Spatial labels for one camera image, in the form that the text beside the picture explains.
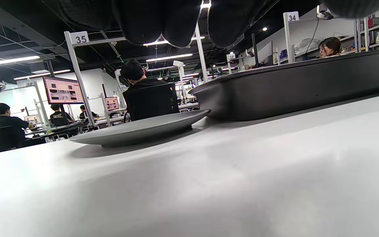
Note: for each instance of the person's left hand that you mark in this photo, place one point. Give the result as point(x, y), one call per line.
point(143, 19)

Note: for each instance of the grey round plate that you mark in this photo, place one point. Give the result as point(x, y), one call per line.
point(137, 130)

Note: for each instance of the dark metal baking tray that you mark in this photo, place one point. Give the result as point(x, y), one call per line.
point(291, 89)

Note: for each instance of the black office chair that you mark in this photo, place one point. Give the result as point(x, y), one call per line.
point(150, 102)
point(3, 138)

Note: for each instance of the small computer monitor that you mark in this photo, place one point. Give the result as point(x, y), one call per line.
point(112, 103)

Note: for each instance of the large computer monitor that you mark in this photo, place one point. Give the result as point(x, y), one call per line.
point(63, 90)

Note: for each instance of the ceiling light strip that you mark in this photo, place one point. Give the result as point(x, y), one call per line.
point(41, 74)
point(8, 61)

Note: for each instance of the white metal frame post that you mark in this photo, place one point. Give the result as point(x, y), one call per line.
point(77, 74)
point(202, 59)
point(286, 36)

